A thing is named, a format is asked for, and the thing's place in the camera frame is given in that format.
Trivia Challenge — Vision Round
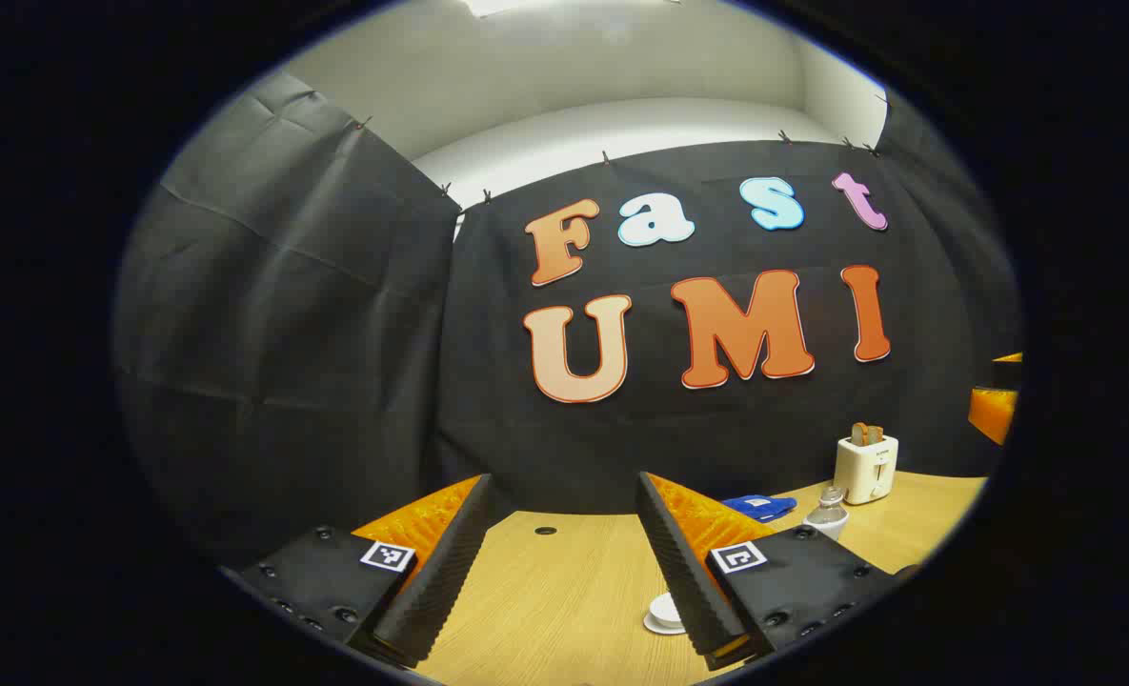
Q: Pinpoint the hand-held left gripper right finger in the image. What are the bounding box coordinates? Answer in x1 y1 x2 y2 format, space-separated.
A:
635 471 908 673

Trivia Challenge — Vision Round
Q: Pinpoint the blue towel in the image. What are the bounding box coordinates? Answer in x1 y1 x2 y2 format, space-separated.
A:
721 494 798 523

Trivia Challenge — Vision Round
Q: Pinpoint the clear green-bottomed water bottle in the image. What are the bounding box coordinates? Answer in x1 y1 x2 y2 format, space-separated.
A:
802 485 852 542

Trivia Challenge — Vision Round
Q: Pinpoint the black backdrop cloth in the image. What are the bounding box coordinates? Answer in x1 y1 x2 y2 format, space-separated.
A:
111 71 1024 573

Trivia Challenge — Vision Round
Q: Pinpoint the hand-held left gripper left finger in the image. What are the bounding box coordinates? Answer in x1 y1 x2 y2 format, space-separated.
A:
240 474 517 668

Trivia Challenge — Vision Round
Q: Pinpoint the white toaster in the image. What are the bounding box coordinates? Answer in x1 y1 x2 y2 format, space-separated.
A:
833 434 900 506

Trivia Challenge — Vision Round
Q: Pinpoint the ceiling light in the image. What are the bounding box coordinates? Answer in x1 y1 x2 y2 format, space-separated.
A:
464 0 565 18

